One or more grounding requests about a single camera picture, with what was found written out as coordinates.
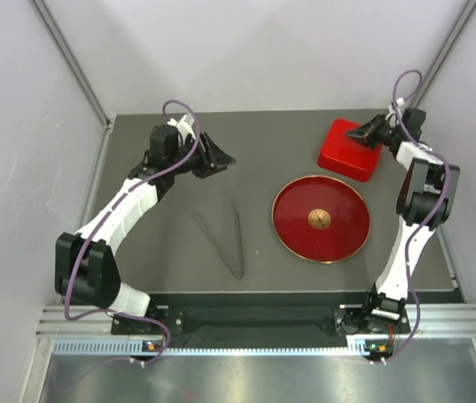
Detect round dark red plate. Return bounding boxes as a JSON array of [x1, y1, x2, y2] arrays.
[[271, 175, 371, 264]]

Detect metal serving tongs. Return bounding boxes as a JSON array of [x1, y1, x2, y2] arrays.
[[192, 199, 246, 282]]

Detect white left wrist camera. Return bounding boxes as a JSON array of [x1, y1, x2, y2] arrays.
[[167, 113, 196, 145]]

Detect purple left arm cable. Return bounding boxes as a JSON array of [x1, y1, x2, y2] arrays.
[[63, 100, 201, 365]]

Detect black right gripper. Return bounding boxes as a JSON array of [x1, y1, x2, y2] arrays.
[[343, 113, 400, 150]]

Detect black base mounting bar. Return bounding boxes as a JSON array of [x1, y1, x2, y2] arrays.
[[110, 293, 411, 341]]

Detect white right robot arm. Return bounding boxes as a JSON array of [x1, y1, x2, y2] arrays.
[[345, 104, 461, 332]]

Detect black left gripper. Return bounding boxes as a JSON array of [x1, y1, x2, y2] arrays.
[[169, 131, 236, 179]]

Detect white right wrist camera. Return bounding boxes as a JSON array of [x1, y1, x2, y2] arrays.
[[387, 97, 405, 116]]

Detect red rectangular lid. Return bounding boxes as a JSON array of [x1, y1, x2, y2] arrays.
[[317, 118, 383, 182]]

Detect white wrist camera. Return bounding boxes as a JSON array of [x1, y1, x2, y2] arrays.
[[167, 113, 196, 145], [387, 97, 405, 116]]

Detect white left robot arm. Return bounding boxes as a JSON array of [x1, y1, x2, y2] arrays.
[[55, 119, 236, 333]]

